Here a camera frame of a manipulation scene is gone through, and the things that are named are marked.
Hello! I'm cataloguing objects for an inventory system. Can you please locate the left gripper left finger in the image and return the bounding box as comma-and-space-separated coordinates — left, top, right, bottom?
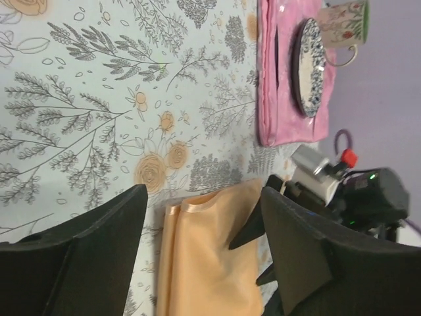
1, 184, 148, 316

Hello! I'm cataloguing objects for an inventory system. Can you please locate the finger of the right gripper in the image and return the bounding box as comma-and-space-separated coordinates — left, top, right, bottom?
228, 203, 266, 250
256, 263, 277, 286

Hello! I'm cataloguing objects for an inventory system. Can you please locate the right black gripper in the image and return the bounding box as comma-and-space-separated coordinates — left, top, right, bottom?
266, 167, 410, 240

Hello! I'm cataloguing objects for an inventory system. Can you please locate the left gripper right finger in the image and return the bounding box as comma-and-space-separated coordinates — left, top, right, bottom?
260, 187, 420, 315

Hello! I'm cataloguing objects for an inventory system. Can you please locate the orange satin napkin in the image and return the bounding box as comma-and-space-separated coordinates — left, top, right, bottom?
156, 178, 264, 315

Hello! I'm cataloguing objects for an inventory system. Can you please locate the floral mug green inside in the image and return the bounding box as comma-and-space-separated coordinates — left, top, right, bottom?
316, 1, 370, 67

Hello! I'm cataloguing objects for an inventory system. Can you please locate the blue floral plate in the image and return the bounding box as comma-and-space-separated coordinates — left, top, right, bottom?
291, 18, 326, 118

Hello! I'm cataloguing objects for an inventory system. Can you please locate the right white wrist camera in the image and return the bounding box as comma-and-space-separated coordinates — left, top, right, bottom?
291, 144, 359, 205

